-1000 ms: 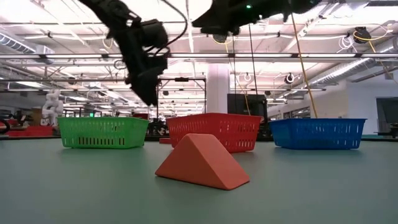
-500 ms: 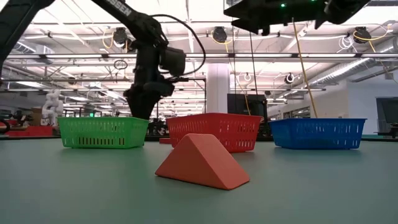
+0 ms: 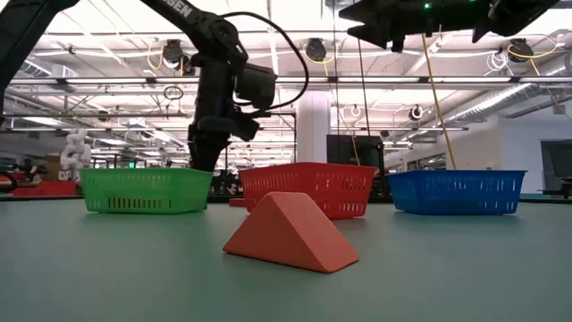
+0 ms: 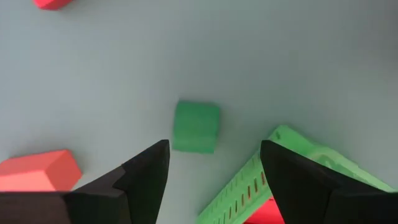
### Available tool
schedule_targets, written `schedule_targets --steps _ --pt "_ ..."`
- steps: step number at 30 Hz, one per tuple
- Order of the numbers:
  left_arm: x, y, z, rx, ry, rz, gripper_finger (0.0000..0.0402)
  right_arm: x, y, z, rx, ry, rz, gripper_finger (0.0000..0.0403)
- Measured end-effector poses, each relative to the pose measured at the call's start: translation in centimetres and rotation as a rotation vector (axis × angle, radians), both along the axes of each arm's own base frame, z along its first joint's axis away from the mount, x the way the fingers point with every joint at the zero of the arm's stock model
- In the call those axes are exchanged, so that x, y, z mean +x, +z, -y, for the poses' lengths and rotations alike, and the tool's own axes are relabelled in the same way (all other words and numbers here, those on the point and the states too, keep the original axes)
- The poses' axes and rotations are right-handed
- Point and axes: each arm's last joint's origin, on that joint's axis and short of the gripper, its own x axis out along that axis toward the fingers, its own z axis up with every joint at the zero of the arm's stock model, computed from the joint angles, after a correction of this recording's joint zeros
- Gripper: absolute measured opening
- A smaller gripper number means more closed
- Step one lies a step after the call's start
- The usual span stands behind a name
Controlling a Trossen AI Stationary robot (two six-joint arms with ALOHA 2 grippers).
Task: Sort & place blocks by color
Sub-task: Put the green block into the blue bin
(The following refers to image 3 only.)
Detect black metal frame rig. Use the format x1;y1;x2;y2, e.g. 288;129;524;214
224;110;298;170

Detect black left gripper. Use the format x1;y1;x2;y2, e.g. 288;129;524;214
187;53;260;173

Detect green plastic basket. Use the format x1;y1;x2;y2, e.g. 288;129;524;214
79;167;214;215

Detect black cabinet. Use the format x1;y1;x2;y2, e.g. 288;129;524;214
325;134;386;169

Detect ceiling cable reel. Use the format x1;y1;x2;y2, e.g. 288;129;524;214
508;38;536;64
160;38;197;76
305;38;328;63

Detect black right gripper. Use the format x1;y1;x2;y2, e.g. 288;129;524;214
338;0;491;54

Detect red plastic basket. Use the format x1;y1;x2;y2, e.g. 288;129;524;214
238;161;380;221

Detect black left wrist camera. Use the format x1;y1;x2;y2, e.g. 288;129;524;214
234;62;278;112

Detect black camera cable loop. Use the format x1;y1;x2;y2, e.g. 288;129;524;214
221;11;310;113

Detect blue plastic basket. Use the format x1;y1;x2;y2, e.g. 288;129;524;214
384;168;528;216

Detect yellow hanging cable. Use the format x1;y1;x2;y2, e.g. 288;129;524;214
421;33;458;171

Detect black hanging cable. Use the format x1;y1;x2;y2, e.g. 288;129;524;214
355;38;375;165

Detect white column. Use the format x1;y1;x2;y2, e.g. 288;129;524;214
296;91;332;165

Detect salmon triangular block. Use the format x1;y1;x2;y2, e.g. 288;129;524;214
222;191;360;275

